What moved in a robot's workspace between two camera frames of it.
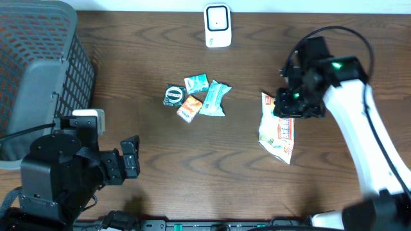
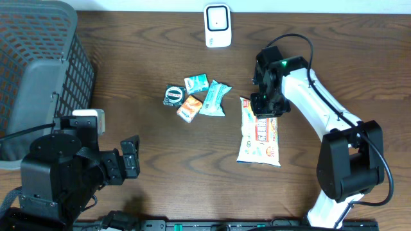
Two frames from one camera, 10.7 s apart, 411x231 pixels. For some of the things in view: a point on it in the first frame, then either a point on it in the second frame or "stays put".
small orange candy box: x=189 y=108 stays put
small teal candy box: x=196 y=83 stays put
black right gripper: x=284 y=110 to x=259 y=113
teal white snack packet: x=212 y=104 stays put
